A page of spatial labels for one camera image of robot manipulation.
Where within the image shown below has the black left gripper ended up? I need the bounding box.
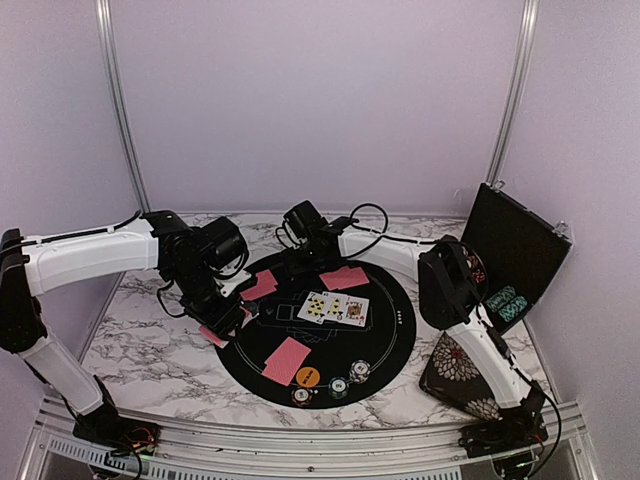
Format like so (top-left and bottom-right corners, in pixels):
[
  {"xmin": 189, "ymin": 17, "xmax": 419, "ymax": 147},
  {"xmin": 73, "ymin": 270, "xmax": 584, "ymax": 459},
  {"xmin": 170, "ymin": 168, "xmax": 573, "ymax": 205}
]
[{"xmin": 169, "ymin": 262, "xmax": 245, "ymax": 342}]

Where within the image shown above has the red card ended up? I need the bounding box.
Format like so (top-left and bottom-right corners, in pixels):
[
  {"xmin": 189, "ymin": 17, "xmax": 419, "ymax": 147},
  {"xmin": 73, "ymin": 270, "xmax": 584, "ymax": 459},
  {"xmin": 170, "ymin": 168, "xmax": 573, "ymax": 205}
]
[
  {"xmin": 319, "ymin": 266, "xmax": 369, "ymax": 291},
  {"xmin": 262, "ymin": 337, "xmax": 311, "ymax": 386},
  {"xmin": 241, "ymin": 269, "xmax": 278, "ymax": 302}
]

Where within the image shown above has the six of clubs card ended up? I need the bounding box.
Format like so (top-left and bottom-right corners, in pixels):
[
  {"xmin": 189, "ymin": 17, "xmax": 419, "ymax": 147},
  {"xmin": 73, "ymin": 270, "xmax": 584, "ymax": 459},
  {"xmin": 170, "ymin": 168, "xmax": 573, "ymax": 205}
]
[{"xmin": 324, "ymin": 294, "xmax": 349, "ymax": 323}]

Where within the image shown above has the seven of clubs card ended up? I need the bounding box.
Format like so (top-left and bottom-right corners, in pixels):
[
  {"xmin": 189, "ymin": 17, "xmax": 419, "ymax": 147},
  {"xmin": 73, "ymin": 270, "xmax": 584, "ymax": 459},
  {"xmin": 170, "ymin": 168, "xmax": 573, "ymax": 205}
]
[{"xmin": 297, "ymin": 292, "xmax": 329, "ymax": 325}]

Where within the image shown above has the red playing card deck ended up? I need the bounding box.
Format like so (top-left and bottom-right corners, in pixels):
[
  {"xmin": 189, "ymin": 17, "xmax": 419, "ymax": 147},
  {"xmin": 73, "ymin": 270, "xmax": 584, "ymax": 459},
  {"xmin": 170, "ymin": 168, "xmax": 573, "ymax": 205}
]
[{"xmin": 199, "ymin": 325, "xmax": 229, "ymax": 349}]

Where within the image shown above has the orange big blind button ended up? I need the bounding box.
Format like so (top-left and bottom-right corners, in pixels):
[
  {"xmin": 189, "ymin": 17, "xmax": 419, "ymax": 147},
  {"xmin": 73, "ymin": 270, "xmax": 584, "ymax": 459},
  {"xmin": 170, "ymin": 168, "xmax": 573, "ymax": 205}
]
[{"xmin": 295, "ymin": 367, "xmax": 321, "ymax": 388}]

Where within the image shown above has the blue orange chip stack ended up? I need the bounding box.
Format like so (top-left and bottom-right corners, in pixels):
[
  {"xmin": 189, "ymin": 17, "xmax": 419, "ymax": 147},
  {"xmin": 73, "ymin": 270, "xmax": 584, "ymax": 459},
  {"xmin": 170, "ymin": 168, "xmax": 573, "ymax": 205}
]
[{"xmin": 349, "ymin": 360, "xmax": 371, "ymax": 384}]

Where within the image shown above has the green chip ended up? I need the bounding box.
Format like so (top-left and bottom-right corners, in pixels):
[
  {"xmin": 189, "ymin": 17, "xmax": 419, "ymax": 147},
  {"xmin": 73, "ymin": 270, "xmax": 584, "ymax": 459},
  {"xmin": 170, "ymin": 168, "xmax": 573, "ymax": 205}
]
[{"xmin": 328, "ymin": 377, "xmax": 349, "ymax": 399}]

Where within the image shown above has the red chip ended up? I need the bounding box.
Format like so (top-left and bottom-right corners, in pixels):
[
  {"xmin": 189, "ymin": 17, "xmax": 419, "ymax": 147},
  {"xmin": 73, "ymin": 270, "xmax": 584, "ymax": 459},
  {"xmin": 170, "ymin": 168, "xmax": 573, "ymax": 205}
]
[{"xmin": 291, "ymin": 387, "xmax": 313, "ymax": 407}]

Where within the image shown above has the face up community card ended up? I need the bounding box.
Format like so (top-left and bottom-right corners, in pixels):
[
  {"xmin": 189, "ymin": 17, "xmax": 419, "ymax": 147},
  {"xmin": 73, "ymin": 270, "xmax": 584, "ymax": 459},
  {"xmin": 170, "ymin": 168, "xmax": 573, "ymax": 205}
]
[{"xmin": 342, "ymin": 297, "xmax": 369, "ymax": 328}]

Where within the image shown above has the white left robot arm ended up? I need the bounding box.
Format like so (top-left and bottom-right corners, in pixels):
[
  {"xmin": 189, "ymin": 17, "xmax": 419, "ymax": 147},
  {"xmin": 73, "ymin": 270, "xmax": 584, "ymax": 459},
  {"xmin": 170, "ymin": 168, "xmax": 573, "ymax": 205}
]
[{"xmin": 1, "ymin": 210, "xmax": 257, "ymax": 448}]

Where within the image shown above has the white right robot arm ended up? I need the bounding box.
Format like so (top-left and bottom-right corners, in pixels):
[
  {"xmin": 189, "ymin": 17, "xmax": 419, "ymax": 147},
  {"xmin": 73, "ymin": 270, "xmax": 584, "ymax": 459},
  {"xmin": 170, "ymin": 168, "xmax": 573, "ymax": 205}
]
[{"xmin": 275, "ymin": 200, "xmax": 550, "ymax": 456}]

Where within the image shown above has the round black poker mat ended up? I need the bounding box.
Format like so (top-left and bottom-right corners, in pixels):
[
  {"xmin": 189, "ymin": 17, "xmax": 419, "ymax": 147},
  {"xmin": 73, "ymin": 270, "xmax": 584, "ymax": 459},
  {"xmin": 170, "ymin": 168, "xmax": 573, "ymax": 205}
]
[{"xmin": 217, "ymin": 253, "xmax": 417, "ymax": 409}]

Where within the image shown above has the floral fabric pouch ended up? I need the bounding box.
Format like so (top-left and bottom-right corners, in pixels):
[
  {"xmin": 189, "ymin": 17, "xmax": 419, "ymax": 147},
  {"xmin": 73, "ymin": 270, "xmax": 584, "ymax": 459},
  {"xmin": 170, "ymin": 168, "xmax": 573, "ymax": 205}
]
[{"xmin": 418, "ymin": 332, "xmax": 503, "ymax": 422}]

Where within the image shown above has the black poker chip case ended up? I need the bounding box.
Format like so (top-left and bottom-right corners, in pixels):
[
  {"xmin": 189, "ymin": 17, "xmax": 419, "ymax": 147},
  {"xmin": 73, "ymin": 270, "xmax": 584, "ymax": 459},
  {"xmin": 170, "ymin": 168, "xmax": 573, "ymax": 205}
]
[{"xmin": 462, "ymin": 183, "xmax": 572, "ymax": 334}]

